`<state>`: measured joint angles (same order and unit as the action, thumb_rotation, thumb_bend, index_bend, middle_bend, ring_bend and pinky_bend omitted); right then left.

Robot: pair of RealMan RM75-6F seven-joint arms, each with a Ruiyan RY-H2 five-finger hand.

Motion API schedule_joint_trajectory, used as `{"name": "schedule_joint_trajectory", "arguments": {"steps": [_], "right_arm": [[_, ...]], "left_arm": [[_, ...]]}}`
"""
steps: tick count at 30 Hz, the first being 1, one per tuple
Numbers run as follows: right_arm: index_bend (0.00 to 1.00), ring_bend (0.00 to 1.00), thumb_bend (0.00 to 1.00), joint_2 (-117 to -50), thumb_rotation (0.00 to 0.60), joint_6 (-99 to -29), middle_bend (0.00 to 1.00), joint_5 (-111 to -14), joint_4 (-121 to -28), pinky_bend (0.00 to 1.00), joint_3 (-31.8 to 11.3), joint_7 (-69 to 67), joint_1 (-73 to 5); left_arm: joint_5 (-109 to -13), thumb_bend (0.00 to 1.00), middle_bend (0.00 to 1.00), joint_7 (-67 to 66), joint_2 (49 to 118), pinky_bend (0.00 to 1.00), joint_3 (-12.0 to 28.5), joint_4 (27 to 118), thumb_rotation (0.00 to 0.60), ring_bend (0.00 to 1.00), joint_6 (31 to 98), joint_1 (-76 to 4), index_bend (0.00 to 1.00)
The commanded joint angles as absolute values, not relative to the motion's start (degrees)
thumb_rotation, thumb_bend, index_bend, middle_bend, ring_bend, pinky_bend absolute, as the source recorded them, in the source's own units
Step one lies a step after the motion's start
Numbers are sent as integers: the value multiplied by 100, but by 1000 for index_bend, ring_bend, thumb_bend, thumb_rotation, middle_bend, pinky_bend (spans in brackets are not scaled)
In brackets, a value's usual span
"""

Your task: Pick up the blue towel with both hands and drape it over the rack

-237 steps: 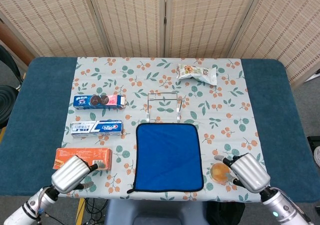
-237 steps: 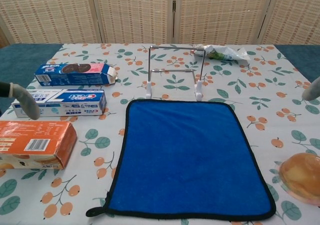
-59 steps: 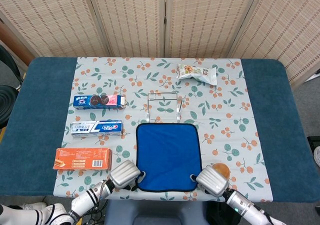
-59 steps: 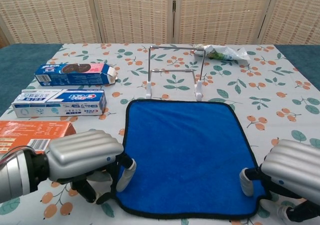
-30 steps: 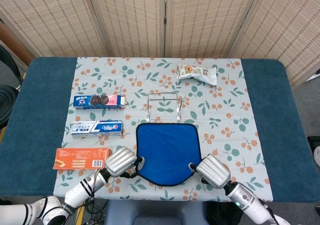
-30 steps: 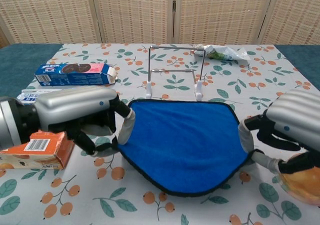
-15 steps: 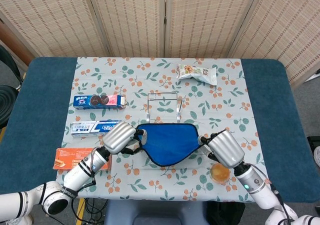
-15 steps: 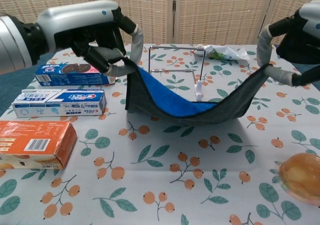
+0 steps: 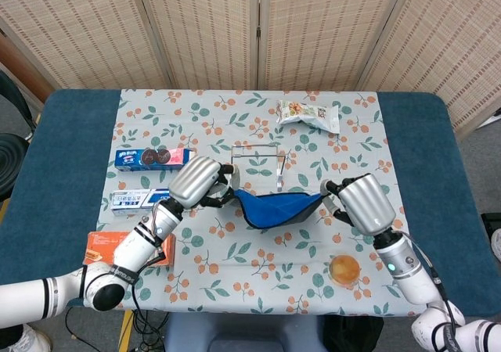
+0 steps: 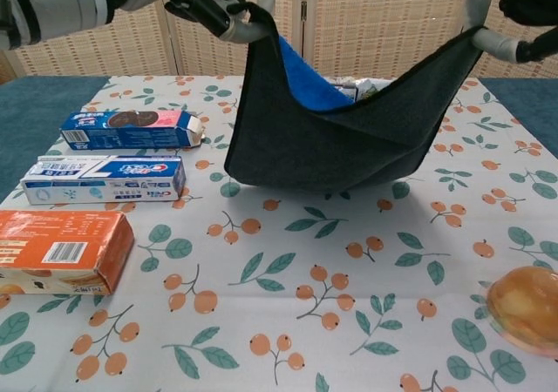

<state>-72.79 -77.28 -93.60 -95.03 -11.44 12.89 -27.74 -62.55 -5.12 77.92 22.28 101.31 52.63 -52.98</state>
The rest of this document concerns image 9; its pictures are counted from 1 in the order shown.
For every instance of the blue pink cookie box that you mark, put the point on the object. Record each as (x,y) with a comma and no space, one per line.
(156,159)

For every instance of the black bag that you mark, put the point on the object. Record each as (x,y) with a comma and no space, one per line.
(352,334)

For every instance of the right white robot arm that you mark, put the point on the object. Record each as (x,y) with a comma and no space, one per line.
(411,277)

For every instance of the black chair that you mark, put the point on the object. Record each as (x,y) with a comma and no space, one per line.
(9,160)

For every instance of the floral tablecloth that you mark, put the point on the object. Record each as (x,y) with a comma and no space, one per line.
(250,117)

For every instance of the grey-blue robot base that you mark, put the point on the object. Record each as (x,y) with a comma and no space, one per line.
(242,334)

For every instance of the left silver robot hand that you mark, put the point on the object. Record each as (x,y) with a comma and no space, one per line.
(193,182)

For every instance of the orange cardboard box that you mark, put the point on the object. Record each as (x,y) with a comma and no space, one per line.
(103,242)

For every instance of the teal table cover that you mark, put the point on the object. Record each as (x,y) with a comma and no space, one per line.
(58,172)

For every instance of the black floor box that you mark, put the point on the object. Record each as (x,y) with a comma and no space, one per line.
(489,221)

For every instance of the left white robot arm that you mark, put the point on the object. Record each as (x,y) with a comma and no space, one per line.
(133,250)

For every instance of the woven folding screen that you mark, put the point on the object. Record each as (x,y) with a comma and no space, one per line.
(203,31)

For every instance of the blue cloth with grey back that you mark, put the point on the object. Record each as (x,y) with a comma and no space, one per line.
(274,209)

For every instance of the white green snack bag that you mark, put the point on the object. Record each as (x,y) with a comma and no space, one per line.
(309,115)

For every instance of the brown wooden board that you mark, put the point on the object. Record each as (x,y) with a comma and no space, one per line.
(19,66)

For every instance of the white blue toothpaste box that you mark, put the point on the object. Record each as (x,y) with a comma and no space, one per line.
(133,202)

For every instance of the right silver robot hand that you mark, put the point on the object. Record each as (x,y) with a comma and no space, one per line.
(366,203)

